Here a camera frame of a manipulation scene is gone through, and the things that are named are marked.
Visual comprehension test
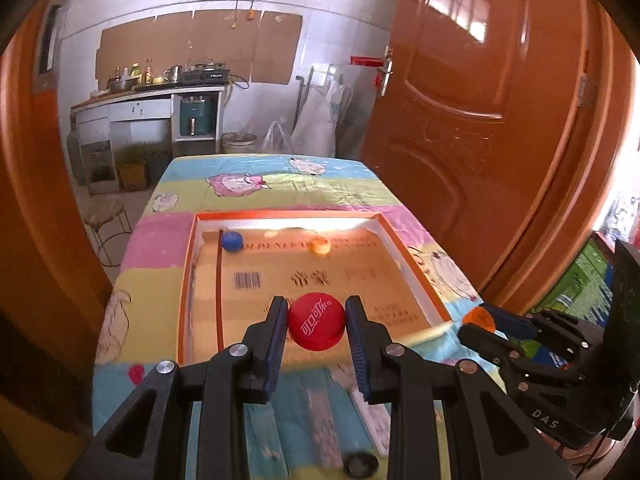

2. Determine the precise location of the white kitchen counter cabinet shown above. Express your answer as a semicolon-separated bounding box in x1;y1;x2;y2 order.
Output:
70;85;226;158

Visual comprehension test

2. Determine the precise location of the black bottle cap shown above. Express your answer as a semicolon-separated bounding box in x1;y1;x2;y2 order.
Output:
344;452;379;478

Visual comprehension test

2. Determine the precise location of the dark plant crate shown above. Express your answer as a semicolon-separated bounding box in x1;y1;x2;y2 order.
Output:
147;147;173;183

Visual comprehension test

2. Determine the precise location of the black gas stove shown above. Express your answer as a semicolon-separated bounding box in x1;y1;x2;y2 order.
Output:
181;62;231;85

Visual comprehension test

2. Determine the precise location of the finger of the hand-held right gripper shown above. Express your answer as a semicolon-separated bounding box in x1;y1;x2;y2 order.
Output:
481;304;606;356
458;323;586;401

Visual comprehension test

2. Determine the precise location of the round metal stool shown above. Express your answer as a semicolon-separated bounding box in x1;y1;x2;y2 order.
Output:
82;195;132;267

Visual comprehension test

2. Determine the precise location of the green carton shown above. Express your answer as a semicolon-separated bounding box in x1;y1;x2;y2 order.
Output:
540;237;616;321

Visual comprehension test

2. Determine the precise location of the metal door handle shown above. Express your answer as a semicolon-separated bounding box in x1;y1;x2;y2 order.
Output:
376;47;394;97

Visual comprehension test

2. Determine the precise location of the person's right forearm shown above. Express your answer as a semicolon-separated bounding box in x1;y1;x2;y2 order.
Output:
560;435;640;480

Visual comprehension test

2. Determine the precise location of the shallow cardboard box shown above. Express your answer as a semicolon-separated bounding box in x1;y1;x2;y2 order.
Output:
176;211;453;373

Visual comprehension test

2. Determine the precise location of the translucent orange bottle cap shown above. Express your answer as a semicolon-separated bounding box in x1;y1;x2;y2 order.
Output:
462;307;497;333

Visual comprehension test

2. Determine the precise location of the red bottle cap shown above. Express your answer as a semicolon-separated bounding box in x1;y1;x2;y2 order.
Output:
286;291;347;351

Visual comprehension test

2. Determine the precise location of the crate of green plants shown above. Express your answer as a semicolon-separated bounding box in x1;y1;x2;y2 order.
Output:
117;142;151;191

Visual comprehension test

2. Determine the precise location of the white woven sack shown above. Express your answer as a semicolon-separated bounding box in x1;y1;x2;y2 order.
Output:
291;80;346;157

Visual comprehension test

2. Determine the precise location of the plain orange wooden door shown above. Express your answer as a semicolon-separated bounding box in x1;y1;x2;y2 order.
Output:
0;0;121;480

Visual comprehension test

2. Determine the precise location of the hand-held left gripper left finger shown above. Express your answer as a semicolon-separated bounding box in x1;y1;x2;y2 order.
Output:
67;296;290;480

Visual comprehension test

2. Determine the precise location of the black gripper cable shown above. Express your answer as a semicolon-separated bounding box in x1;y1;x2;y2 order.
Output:
585;437;618;476

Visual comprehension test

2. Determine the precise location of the cartoon printed blanket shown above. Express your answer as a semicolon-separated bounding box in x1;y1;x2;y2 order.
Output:
92;154;506;480

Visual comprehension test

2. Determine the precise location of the white bucket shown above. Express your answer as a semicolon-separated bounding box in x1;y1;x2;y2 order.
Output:
221;132;258;155

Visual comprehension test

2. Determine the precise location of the cardboard wall sheet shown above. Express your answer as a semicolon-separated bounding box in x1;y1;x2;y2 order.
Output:
95;10;304;86

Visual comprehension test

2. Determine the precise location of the teal air fryer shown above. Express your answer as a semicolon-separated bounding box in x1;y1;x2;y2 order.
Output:
180;96;213;137

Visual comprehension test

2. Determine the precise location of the clear plastic bag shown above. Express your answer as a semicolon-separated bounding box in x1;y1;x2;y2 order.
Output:
260;120;293;153

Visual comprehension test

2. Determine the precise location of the orange wooden door with handle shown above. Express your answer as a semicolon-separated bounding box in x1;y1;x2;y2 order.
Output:
360;0;596;301

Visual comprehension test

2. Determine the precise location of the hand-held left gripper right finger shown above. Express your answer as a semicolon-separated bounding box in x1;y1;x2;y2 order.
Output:
345;295;576;480

